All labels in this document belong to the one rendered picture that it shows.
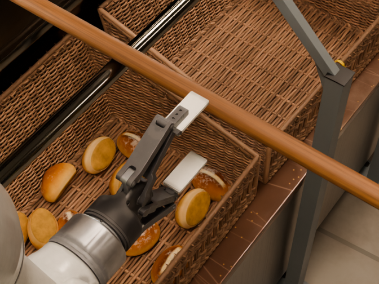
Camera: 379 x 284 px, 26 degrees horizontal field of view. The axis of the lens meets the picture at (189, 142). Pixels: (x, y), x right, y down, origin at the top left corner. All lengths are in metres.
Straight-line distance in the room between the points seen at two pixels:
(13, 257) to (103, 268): 0.53
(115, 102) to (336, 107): 0.56
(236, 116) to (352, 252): 1.35
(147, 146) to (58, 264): 0.18
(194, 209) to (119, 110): 0.33
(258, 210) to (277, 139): 0.68
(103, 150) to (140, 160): 0.81
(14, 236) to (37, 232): 1.24
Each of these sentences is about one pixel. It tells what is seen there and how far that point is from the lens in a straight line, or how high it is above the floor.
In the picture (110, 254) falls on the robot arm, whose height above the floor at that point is 1.22.
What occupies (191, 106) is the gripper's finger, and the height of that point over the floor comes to 1.27.
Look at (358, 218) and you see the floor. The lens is 2.53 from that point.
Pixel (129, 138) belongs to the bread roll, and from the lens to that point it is 1.84.
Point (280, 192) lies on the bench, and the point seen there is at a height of 0.58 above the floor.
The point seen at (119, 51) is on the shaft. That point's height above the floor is 1.20.
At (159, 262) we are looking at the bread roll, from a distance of 1.68.
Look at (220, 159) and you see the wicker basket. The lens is 1.80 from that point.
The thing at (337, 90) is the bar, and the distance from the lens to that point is 1.58.
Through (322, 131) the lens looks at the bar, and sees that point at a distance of 1.68.
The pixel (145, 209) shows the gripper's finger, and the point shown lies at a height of 1.19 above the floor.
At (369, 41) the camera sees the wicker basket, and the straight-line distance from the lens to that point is 2.03.
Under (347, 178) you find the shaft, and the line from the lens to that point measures 1.12.
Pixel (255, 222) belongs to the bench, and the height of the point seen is 0.58.
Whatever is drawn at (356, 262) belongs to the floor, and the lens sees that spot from 2.45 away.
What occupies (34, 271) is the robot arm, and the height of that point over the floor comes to 1.51.
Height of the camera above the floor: 2.11
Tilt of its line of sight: 53 degrees down
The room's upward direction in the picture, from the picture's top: straight up
